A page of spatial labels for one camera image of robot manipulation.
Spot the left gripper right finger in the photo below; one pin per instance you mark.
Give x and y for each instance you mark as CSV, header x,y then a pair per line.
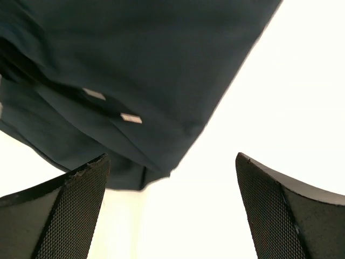
x,y
287,217

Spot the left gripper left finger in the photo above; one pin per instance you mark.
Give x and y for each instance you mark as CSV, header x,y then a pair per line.
x,y
55,219

